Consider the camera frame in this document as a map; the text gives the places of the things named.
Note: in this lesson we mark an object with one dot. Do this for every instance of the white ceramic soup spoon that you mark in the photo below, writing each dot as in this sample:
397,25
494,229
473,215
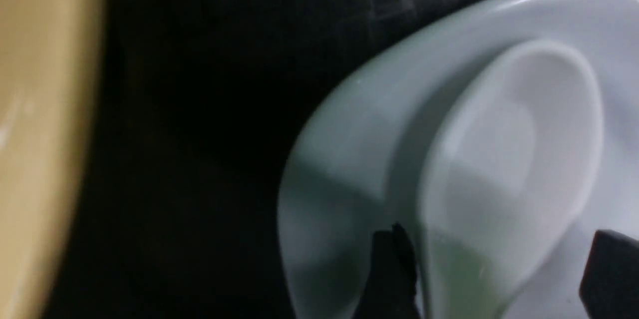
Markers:
509,170

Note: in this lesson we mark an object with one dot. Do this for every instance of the tan noodle bowl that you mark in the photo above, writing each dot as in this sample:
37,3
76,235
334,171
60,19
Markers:
50,52

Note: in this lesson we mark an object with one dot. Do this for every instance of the white square dish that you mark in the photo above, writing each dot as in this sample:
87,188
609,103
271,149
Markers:
355,166

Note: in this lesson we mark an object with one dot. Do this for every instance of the black plastic tray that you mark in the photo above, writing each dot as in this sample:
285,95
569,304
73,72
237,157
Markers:
200,103

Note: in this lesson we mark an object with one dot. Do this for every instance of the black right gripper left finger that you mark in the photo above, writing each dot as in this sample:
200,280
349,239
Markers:
391,286

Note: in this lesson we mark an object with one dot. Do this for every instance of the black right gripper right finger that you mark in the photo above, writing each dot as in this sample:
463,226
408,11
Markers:
609,288

